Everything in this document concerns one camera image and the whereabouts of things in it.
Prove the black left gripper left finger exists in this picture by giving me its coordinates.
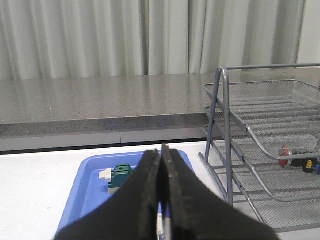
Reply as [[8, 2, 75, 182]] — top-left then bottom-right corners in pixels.
[[51, 148, 161, 240]]

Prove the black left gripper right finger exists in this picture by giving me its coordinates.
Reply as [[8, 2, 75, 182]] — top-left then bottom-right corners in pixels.
[[160, 144, 278, 240]]

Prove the silver mesh tray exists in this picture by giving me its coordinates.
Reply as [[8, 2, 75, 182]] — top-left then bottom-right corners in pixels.
[[202, 106, 320, 203], [202, 78, 320, 161], [233, 171, 320, 233]]

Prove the red emergency stop button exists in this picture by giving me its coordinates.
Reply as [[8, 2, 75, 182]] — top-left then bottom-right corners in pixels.
[[278, 145, 320, 176]]

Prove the blue plastic tray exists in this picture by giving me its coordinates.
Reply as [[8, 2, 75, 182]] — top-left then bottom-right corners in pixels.
[[55, 150, 196, 240]]

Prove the grey stone counter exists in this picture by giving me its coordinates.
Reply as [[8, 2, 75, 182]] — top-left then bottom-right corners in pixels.
[[0, 67, 320, 152]]

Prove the white pleated curtain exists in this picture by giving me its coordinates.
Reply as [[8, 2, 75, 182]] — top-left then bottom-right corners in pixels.
[[0, 0, 320, 80]]

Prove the green and beige switch block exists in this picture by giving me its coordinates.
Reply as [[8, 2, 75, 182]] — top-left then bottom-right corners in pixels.
[[98, 163, 136, 195]]

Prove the silver wire rack frame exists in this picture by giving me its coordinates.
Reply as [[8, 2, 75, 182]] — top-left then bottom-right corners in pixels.
[[198, 63, 320, 206]]

